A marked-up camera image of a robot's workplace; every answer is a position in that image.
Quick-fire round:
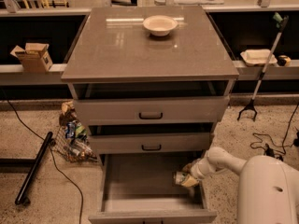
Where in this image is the wire basket of snacks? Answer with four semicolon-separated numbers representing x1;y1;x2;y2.
54;101;97;162

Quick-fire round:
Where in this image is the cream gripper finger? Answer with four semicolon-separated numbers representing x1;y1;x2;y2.
182;163;195;173
181;174;199;188

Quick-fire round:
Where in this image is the grey drawer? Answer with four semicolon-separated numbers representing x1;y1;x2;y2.
89;122;215;154
89;152;217;224
74;81;229;125

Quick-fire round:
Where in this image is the yellow tape measure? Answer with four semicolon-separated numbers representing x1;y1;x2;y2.
278;55;291;66

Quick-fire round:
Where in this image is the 7up soda can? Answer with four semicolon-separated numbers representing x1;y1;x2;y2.
173;171;187;185

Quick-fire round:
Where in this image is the grey top drawer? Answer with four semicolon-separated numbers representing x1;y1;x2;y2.
74;81;229;125

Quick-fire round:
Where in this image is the black floor cable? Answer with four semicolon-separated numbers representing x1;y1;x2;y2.
2;91;85;224

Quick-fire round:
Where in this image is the reacher grabber tool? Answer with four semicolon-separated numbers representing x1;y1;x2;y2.
237;12;289;120

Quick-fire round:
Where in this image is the grey middle drawer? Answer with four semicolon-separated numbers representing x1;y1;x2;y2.
89;122;215;154

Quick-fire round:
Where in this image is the white takeout container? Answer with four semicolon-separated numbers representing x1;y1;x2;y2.
240;49;278;66

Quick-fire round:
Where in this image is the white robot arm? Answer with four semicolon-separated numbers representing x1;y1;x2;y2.
175;147;299;224

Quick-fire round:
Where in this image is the white paper bowl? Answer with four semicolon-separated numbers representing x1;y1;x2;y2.
143;15;178;37

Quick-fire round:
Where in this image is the black power adapter cable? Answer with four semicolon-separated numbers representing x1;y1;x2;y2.
249;103;299;161

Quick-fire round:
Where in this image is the black metal bar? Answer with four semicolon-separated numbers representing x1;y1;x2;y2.
15;132;53;205

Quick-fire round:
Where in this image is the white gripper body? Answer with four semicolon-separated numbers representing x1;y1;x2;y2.
190;159;214;179

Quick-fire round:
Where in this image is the grey bottom drawer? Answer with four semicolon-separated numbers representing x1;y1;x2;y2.
89;152;217;224

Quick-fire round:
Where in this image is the open cardboard box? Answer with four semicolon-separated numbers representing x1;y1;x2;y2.
10;43;53;73

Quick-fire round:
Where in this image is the grey drawer cabinet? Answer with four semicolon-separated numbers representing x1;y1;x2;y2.
61;6;240;161

